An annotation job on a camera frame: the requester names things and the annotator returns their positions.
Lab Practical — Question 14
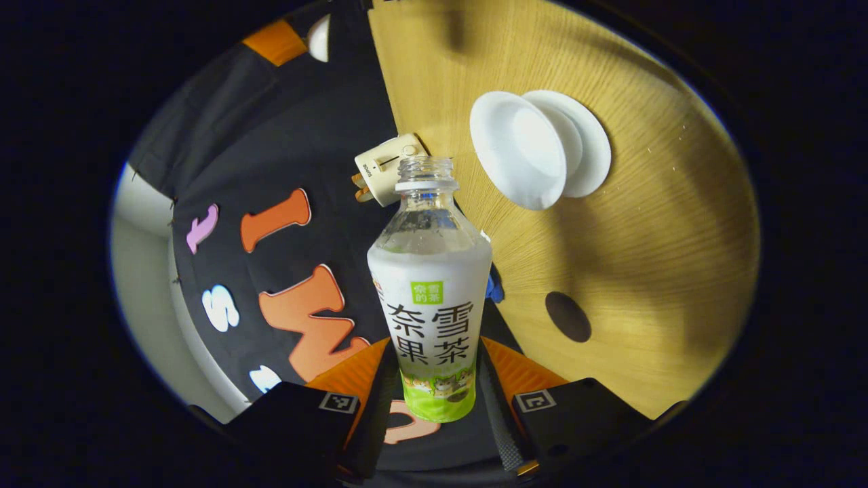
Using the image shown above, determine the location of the white toaster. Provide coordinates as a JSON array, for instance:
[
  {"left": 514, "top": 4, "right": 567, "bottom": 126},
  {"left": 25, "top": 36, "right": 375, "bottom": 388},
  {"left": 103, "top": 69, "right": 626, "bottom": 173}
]
[{"left": 354, "top": 133, "right": 429, "bottom": 207}]

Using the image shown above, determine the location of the clear water bottle green label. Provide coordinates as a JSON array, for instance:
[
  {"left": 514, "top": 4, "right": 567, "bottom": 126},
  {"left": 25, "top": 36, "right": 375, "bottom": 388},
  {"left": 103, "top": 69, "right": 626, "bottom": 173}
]
[{"left": 367, "top": 156, "right": 494, "bottom": 424}]

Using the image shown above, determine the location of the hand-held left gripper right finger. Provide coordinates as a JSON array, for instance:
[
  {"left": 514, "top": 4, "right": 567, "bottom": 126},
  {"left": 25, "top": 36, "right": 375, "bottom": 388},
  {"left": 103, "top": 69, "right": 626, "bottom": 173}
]
[{"left": 478, "top": 335, "right": 653, "bottom": 476}]

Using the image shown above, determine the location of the black backdrop cloth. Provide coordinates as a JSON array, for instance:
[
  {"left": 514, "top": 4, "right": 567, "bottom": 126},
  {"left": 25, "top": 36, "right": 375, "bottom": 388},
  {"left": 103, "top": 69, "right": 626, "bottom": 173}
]
[{"left": 127, "top": 0, "right": 526, "bottom": 475}]

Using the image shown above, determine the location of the white teacup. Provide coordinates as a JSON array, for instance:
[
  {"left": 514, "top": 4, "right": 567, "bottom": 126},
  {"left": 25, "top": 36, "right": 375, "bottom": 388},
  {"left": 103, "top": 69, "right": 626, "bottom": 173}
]
[{"left": 469, "top": 90, "right": 584, "bottom": 211}]

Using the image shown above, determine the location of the dark round coaster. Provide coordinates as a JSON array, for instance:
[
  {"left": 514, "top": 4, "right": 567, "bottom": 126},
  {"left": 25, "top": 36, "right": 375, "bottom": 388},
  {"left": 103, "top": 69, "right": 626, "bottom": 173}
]
[{"left": 545, "top": 291, "right": 593, "bottom": 344}]

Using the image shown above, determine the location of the white saucer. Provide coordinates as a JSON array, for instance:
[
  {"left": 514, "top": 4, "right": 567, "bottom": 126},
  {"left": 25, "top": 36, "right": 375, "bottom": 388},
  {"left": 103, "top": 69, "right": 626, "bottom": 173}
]
[{"left": 522, "top": 90, "right": 612, "bottom": 199}]

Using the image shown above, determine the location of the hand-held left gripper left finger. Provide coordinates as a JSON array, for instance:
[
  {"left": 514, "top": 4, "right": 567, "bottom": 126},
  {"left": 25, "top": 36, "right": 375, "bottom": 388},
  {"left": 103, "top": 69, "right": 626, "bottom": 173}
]
[{"left": 227, "top": 337, "right": 401, "bottom": 479}]

